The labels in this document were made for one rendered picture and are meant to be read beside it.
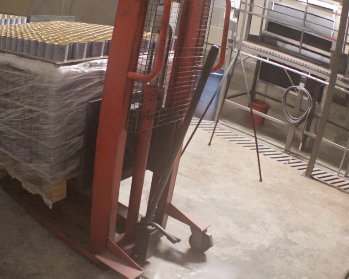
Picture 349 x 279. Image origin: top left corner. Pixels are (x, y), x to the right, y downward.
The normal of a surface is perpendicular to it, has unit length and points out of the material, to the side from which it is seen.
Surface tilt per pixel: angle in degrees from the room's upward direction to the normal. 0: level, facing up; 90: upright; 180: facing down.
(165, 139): 90
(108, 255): 0
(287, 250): 0
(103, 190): 90
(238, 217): 0
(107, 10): 90
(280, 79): 90
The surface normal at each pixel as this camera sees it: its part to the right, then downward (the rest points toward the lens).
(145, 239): -0.58, 0.22
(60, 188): 0.80, 0.31
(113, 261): 0.16, -0.91
